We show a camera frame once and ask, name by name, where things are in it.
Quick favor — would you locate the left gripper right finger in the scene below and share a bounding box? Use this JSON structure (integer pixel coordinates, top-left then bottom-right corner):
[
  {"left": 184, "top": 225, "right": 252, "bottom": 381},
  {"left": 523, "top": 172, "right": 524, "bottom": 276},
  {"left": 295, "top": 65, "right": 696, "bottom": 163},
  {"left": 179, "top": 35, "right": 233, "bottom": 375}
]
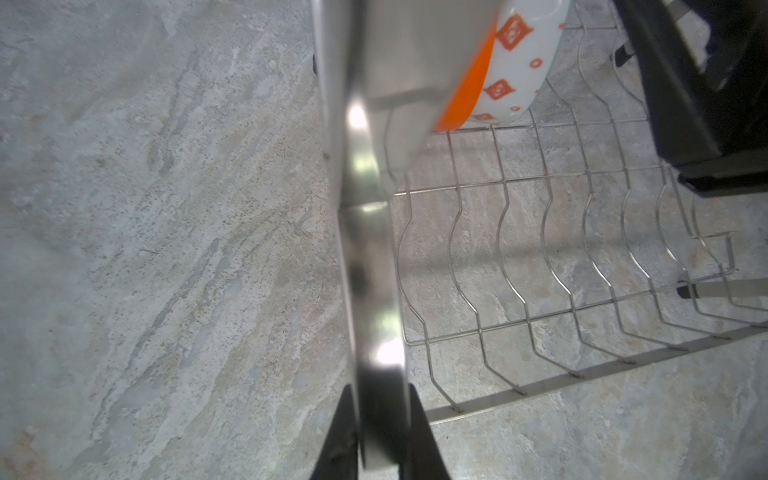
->
[{"left": 400, "top": 384, "right": 451, "bottom": 480}]

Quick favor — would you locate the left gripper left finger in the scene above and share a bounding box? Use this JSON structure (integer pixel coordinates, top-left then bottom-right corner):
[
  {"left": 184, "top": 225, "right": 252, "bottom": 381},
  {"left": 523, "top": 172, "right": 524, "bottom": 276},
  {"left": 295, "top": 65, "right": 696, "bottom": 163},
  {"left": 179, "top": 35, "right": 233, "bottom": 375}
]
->
[{"left": 309, "top": 385, "right": 359, "bottom": 480}]

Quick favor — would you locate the steel two-tier dish rack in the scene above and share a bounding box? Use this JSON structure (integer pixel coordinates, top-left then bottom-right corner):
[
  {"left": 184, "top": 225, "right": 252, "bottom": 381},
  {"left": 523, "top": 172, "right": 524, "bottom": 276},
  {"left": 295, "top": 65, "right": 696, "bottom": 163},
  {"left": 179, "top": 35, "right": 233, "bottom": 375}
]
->
[{"left": 311, "top": 1, "right": 767, "bottom": 479}]

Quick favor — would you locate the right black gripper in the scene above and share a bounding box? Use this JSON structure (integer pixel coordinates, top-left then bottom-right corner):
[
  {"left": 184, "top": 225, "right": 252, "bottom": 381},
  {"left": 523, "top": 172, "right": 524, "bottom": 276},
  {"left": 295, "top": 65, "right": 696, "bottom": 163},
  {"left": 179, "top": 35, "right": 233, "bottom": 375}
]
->
[{"left": 615, "top": 1, "right": 767, "bottom": 197}]

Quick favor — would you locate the green patterned ceramic bowl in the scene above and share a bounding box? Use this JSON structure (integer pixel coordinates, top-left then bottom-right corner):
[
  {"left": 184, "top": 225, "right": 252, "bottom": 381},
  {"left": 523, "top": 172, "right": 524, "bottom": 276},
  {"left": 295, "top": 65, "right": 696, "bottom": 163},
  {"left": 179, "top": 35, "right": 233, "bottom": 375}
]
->
[{"left": 469, "top": 0, "right": 572, "bottom": 125}]

